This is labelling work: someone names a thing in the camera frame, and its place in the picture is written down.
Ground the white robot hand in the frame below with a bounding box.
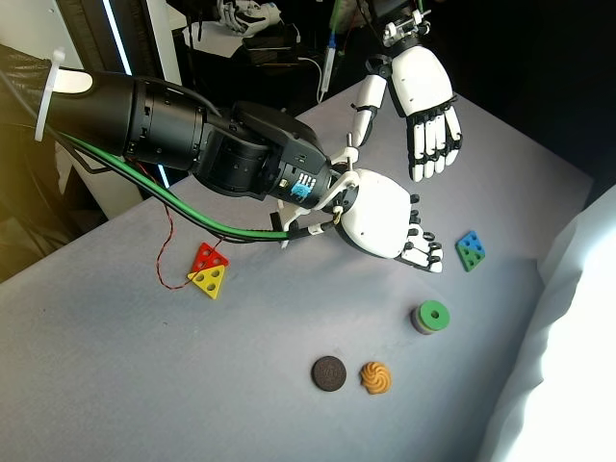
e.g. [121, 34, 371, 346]
[333, 167, 445, 274]
[348, 45, 464, 183]

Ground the blue triangle with holes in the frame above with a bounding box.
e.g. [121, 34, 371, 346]
[454, 230, 486, 254]

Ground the green triangle block with holes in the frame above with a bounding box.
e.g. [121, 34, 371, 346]
[455, 244, 487, 273]

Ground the red triangle piece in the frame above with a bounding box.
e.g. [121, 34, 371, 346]
[191, 242, 230, 274]

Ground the yellow triangle piece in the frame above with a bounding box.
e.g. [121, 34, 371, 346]
[186, 264, 227, 300]

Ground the spare white robot hand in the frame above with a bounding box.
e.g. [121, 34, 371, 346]
[215, 0, 283, 38]

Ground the white plug with blue band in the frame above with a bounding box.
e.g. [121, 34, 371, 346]
[320, 40, 338, 103]

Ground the black box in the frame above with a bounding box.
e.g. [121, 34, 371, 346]
[242, 23, 302, 67]

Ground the orange swirl cookie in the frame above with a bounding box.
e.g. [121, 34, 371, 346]
[359, 361, 394, 396]

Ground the dark chocolate sandwich cookie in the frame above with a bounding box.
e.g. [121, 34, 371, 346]
[311, 355, 347, 394]

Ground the white curtain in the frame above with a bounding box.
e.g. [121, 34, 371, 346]
[475, 185, 616, 462]

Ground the grey table cloth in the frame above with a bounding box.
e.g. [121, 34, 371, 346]
[0, 79, 596, 462]

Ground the white zip tie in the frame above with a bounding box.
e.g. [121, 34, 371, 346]
[33, 47, 66, 143]

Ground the white panel with light strip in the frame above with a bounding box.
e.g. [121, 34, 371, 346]
[0, 0, 187, 88]

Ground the green braided cable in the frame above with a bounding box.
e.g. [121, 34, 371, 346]
[57, 134, 338, 243]
[328, 0, 348, 38]

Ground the thin white cable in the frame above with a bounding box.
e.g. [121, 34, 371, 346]
[296, 56, 323, 92]

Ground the green ring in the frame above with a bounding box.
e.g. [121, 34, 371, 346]
[417, 299, 451, 333]

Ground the blue ring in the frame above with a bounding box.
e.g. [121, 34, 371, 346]
[410, 307, 434, 337]

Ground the thin red wire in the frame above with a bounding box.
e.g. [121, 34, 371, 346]
[134, 161, 227, 291]

